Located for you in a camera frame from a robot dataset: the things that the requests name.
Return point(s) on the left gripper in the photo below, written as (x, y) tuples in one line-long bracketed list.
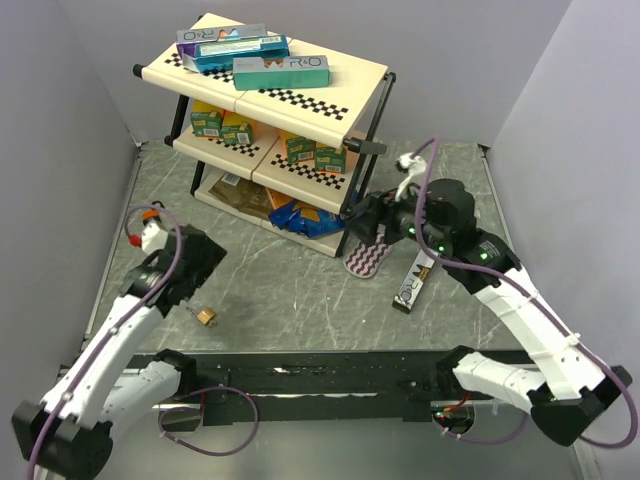
[(209, 257)]

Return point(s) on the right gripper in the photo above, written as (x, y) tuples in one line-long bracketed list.
[(383, 207)]

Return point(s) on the short brass padlock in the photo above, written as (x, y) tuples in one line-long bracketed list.
[(205, 316)]

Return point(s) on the orange black padlock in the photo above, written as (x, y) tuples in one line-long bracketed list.
[(152, 213)]

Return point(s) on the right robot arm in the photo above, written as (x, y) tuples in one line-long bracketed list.
[(569, 387)]

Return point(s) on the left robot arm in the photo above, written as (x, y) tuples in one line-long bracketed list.
[(72, 430)]

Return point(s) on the purple wavy sponge pad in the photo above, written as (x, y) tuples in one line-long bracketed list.
[(364, 261)]

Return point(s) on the black R&O box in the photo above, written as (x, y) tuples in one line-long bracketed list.
[(413, 282)]

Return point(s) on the brown flat packet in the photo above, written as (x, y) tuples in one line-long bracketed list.
[(244, 195)]

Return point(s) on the green carton right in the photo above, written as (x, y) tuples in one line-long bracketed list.
[(329, 159)]

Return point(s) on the green carton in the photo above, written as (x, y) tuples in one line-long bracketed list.
[(299, 149), (329, 159), (236, 129), (206, 119)]

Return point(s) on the blue snack bag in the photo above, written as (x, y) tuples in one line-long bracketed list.
[(303, 219)]

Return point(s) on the beige three-tier shelf rack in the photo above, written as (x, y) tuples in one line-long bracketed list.
[(344, 114)]

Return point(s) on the green carton far left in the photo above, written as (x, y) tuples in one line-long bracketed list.
[(206, 119)]

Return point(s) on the teal R&O box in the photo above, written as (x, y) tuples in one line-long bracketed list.
[(255, 73)]

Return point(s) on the blue toothpaste box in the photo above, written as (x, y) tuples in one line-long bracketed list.
[(219, 55)]

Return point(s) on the purple R&O box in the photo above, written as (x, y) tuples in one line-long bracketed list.
[(186, 40)]

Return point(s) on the black base frame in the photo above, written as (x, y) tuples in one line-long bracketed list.
[(327, 385)]

